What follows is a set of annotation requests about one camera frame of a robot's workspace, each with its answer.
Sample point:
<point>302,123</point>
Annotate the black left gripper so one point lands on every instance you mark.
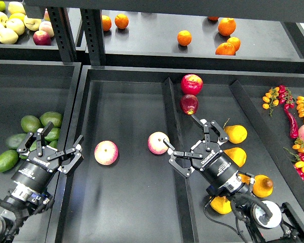
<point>38,170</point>

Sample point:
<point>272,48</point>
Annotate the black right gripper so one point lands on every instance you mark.
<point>206,157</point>

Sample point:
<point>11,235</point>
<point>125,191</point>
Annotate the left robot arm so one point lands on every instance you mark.
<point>30,196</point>

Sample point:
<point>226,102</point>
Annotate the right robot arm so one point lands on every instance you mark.
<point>257,213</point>

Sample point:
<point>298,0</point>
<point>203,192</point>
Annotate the green avocado right lower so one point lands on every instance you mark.
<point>53,144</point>

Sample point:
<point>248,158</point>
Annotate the green avocado middle right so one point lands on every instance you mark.
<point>53,135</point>

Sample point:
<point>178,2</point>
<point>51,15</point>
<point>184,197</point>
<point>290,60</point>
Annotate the green avocado top right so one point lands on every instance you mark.
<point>51,116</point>

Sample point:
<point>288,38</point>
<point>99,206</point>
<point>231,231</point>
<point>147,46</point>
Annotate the green avocado top left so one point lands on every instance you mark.
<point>30,123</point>

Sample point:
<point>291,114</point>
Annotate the yellow pear with stem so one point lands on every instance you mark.
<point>237,133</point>

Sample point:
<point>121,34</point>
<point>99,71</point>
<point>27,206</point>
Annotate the dark avocado left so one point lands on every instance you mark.
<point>13,141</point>

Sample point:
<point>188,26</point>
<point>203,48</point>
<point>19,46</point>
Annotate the bright green avocado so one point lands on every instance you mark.
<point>8,160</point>

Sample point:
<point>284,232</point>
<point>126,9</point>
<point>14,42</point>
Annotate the yellow pear lying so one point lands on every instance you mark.
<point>245,178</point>

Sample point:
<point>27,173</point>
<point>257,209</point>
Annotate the pink apple centre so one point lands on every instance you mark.
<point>156,144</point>

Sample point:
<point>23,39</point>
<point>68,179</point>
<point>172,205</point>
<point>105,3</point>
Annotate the pink apple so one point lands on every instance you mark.
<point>106,152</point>
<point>156,144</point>

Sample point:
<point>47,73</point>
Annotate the dark red apple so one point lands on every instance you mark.
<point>189,104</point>

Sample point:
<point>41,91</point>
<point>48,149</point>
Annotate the pink apple left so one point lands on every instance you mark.
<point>106,152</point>

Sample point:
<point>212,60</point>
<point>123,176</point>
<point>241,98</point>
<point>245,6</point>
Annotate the bright red apple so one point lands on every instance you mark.
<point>191,84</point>

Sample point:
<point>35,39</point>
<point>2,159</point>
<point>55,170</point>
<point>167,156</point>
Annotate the black centre tray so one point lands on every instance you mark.
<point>140,197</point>

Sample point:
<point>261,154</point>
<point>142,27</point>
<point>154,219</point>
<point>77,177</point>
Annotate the orange cherry tomato vine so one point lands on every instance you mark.
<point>271,100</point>

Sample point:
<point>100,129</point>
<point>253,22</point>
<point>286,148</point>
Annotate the red chili pepper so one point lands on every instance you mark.
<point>293,126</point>

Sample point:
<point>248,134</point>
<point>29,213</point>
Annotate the red cherry tomato vine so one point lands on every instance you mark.
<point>285,97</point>

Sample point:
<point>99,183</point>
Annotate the black upper left tray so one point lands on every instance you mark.
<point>25,48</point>

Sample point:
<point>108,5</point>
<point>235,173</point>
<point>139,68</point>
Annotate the orange front right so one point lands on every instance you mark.
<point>225,49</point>

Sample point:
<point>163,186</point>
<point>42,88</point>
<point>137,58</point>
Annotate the mixed tomato cluster lower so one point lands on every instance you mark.
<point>297,156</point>

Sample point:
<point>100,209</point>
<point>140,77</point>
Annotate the red apple on shelf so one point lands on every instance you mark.
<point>41,38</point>

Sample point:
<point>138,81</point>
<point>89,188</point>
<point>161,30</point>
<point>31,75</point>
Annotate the orange right middle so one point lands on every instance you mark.
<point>235,42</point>

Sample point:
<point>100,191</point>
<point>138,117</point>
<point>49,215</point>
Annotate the orange centre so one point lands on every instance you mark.
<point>184,38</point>

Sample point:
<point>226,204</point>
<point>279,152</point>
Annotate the pale yellow apple front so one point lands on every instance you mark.
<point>8,36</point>

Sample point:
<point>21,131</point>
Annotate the large orange right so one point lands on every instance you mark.
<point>227,26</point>

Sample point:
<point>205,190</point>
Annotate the black upper shelf tray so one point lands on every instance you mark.
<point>150,40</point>

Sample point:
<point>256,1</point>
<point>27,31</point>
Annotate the black shelf post left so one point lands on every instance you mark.
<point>63,33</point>

